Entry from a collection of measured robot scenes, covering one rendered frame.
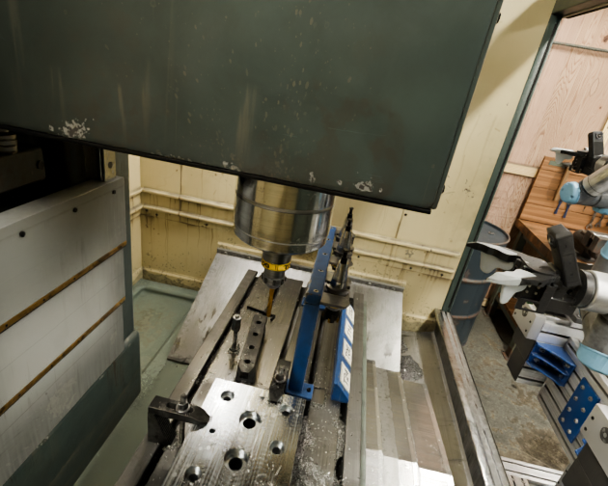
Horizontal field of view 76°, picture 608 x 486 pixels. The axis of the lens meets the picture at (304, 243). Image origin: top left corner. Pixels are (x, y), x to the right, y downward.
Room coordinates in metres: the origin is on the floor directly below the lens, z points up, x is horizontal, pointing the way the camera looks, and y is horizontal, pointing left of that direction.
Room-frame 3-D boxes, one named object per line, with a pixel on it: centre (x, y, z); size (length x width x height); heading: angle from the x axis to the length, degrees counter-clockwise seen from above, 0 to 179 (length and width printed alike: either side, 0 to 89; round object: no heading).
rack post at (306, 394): (0.81, -0.05, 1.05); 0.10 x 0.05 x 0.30; 85
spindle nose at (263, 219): (0.59, 0.04, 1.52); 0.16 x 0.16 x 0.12
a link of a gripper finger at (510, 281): (0.60, -0.36, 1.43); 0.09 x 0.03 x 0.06; 121
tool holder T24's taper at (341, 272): (0.86, -0.11, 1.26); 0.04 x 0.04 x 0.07
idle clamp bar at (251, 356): (0.91, 0.10, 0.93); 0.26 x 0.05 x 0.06; 0
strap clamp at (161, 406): (0.60, 0.20, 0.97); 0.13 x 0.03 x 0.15; 85
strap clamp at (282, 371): (0.74, 0.00, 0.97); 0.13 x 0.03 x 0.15; 175
